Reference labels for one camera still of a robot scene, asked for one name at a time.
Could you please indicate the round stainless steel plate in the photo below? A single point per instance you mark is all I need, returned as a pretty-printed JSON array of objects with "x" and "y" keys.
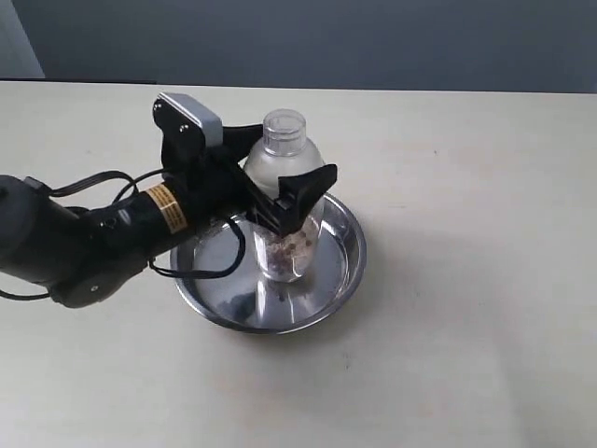
[{"x": 247, "y": 301}]

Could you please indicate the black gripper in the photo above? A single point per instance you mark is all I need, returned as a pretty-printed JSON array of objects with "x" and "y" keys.
[{"x": 206, "y": 183}]

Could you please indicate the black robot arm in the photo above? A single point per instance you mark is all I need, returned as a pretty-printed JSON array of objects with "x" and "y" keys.
[{"x": 82, "y": 256}]

